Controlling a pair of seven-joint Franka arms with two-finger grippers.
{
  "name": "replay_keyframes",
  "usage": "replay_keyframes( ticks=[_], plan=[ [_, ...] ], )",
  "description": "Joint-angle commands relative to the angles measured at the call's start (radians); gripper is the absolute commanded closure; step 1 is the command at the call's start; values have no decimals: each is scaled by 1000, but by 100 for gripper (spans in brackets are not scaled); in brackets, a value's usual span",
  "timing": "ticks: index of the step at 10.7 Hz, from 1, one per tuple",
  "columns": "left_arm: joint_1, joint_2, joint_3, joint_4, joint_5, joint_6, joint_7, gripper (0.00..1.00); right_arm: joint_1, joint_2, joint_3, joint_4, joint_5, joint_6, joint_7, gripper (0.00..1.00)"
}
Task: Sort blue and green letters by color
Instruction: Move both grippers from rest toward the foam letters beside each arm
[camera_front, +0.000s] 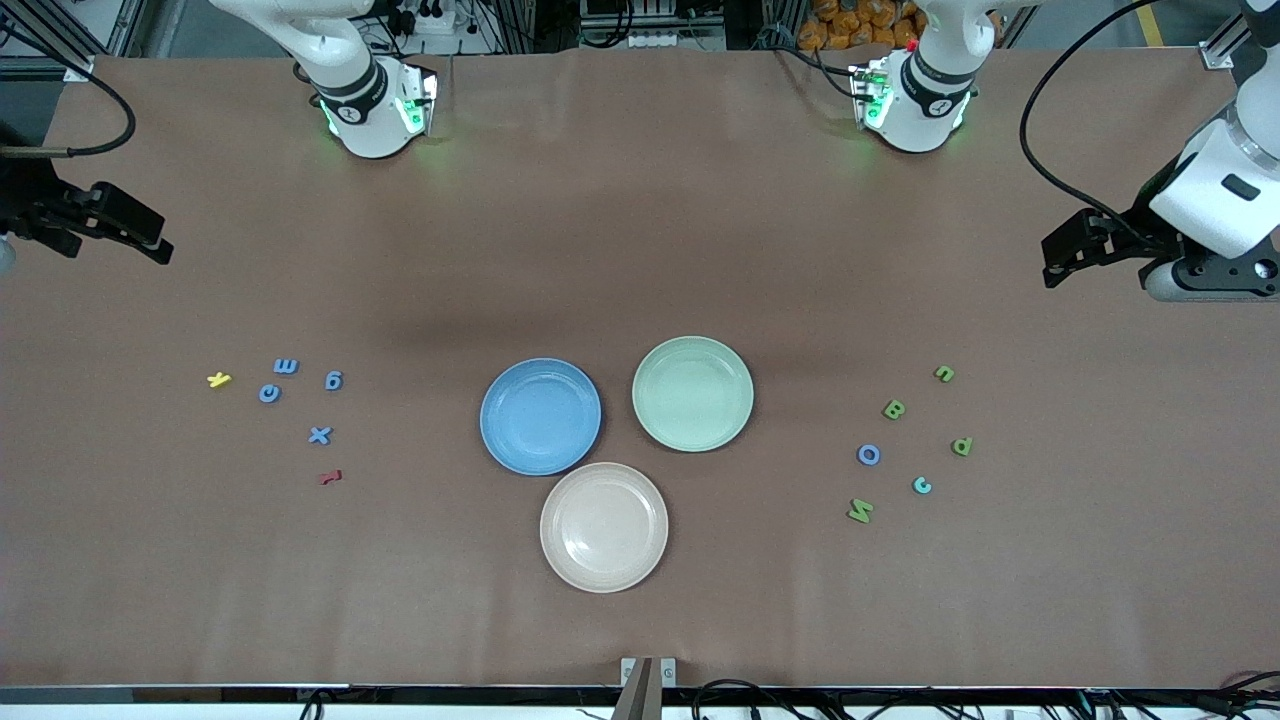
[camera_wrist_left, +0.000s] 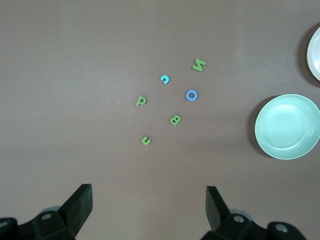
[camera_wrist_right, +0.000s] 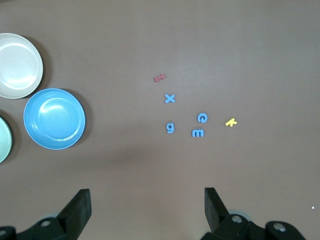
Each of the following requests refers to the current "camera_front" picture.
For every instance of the green foam letter B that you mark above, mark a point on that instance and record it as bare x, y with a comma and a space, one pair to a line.
894, 409

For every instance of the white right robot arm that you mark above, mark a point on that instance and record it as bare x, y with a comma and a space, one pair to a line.
365, 110

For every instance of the beige round plate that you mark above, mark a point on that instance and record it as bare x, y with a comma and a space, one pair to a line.
604, 527

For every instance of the metal table edge bracket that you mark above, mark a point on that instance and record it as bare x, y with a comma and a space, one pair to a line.
668, 672

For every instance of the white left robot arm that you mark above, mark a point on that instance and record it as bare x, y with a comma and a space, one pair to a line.
920, 110

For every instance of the green round plate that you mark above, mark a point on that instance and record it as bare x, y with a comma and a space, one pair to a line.
693, 393

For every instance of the blue foam letter g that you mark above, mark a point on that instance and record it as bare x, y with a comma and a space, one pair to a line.
333, 380

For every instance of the blue round plate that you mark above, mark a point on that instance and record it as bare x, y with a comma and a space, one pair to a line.
540, 440

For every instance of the green foam letter p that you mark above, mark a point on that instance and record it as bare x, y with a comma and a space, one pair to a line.
961, 446

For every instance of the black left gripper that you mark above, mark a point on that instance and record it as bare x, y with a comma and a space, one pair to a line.
1133, 228

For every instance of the yellow foam letter k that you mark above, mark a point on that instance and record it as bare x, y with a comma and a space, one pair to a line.
219, 380

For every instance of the blue foam letter x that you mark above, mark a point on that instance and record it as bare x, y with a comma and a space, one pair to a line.
319, 435

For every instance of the blue foam letter O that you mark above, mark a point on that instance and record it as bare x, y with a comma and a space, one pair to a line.
861, 455

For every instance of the red foam letter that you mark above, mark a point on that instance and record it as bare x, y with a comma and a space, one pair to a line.
330, 477

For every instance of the long white power strip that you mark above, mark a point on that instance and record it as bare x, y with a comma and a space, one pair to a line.
650, 40

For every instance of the blue foam letter e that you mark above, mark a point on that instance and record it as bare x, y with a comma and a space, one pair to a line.
263, 394

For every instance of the green letter M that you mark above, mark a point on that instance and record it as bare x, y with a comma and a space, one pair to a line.
860, 511

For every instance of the white power strip with plugs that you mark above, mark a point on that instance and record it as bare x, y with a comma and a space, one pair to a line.
440, 22

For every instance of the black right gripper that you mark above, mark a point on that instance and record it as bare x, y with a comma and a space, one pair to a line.
32, 208

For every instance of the blue foam letter m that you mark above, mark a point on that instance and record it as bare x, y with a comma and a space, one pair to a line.
285, 366

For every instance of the aluminium frame post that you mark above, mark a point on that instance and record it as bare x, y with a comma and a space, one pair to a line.
1225, 45
70, 40

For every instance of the orange netted bag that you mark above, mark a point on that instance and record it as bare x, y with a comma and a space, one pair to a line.
850, 25

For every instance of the teal foam letter c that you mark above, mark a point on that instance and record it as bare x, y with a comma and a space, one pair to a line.
917, 490

